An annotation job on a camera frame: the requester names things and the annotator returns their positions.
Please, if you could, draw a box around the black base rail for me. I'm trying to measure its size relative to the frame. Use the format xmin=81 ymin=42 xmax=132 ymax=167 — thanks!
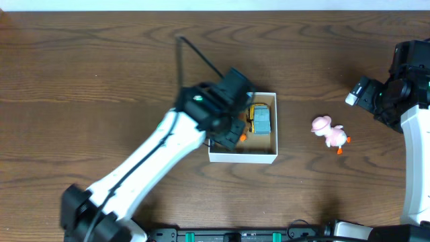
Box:
xmin=148 ymin=219 xmax=334 ymax=242

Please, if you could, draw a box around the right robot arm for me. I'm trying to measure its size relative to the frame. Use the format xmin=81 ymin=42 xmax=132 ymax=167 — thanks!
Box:
xmin=331 ymin=40 xmax=429 ymax=241

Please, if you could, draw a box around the brown plush toy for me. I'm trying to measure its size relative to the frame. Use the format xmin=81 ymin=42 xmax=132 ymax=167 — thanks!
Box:
xmin=239 ymin=112 xmax=251 ymax=142

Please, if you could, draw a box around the yellow grey toy truck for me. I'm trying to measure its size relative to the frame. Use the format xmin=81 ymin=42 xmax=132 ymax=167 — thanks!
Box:
xmin=248 ymin=103 xmax=271 ymax=135

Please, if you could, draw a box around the pink duck toy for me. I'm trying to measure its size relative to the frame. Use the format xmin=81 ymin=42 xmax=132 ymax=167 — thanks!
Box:
xmin=311 ymin=116 xmax=351 ymax=155

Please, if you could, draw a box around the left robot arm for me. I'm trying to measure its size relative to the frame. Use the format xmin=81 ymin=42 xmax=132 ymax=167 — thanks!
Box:
xmin=60 ymin=83 xmax=253 ymax=242

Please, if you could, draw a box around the white cardboard box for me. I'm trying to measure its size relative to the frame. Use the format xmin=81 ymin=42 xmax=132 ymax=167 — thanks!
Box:
xmin=208 ymin=92 xmax=278 ymax=164

